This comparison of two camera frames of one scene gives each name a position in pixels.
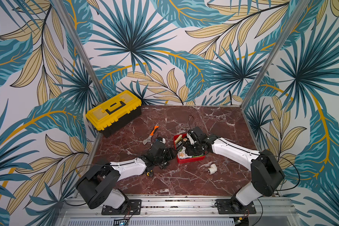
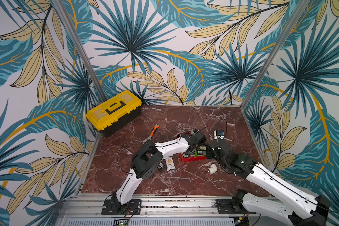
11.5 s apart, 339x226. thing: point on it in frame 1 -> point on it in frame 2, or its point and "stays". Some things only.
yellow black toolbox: [110, 117] stays
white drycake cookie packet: [181, 154] -> [170, 165]
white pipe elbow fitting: [213, 169] stays
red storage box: [181, 141] stays
